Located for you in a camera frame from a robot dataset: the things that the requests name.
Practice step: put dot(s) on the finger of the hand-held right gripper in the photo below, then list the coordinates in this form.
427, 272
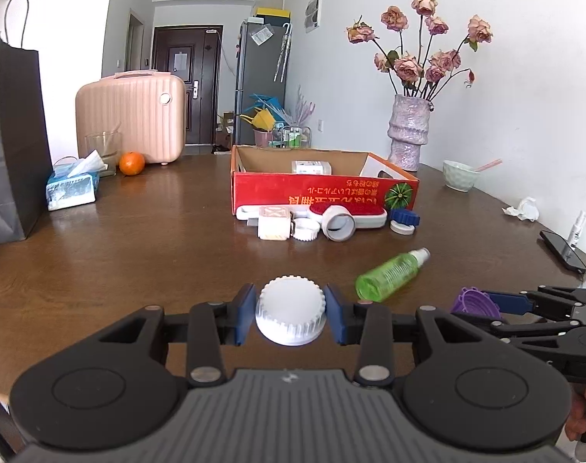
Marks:
529, 330
512, 303

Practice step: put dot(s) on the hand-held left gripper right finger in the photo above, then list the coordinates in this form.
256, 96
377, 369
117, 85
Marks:
335, 317

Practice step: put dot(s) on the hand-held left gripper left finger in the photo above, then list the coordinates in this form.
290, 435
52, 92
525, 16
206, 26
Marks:
245, 316

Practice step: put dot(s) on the purple ridged lid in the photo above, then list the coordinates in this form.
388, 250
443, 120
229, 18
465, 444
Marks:
473, 304

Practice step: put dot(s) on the large white ridged lid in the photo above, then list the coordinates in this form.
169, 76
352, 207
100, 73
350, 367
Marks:
290, 311

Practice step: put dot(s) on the green spray bottle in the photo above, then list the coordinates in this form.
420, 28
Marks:
392, 275

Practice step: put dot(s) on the small white ridged lid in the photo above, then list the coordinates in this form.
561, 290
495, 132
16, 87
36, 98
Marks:
305, 230

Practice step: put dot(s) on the white cube block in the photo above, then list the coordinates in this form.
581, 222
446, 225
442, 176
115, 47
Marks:
273, 224

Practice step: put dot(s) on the red and white lint brush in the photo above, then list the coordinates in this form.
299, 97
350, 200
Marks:
365, 212

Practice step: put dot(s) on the blue ridged lid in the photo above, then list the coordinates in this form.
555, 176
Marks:
405, 217

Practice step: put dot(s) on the red cardboard box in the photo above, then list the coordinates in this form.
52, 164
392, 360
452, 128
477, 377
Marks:
317, 193

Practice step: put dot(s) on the person's right hand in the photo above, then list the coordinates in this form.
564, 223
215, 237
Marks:
576, 415

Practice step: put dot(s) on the black smartphone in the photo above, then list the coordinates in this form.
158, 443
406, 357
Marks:
563, 251

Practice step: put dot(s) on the crumpled white tissue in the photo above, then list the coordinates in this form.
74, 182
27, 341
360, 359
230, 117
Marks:
523, 210

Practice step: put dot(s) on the small clear spray bottle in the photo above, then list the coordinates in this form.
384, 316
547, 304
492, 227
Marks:
577, 231

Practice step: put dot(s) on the pale green bowl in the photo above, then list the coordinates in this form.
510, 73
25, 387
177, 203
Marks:
460, 176

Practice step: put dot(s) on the pink spoon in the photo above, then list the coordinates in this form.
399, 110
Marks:
488, 164

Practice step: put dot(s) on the white labelled jar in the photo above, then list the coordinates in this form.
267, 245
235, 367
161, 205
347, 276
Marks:
311, 168

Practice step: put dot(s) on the pink bucket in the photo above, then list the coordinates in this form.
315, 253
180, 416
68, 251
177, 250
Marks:
263, 137

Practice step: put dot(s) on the cardboard boxes on floor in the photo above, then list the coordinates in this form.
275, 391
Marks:
225, 130

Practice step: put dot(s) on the orange fruit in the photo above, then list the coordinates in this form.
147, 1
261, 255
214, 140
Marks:
131, 163

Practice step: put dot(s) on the pink textured vase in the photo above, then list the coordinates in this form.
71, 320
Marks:
408, 132

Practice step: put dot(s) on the blue and yellow plastic hangers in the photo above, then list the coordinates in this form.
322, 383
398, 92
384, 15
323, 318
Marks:
260, 111

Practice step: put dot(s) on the blue tissue pack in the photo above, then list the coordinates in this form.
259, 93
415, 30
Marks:
71, 188

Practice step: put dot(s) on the clear glass container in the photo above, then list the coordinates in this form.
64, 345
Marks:
101, 152

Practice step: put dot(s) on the pink suitcase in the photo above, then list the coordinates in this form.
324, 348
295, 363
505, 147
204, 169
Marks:
134, 115

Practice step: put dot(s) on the grey refrigerator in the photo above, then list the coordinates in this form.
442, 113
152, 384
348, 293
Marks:
259, 82

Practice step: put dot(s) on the dark brown entrance door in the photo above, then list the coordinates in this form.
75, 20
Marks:
187, 82

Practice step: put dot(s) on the dried pink roses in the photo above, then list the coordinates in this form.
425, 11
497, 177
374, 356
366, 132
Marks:
413, 65

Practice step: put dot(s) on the clear folded umbrella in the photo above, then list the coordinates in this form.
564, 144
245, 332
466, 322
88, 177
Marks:
283, 53

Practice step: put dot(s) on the black paper bag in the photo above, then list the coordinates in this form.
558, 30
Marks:
13, 144

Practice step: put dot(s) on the grey interior door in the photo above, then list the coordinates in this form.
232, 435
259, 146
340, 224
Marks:
135, 43

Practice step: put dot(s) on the yellow box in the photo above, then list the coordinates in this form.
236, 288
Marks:
272, 13

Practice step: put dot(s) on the white wall panel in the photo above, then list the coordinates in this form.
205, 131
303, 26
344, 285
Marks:
313, 13

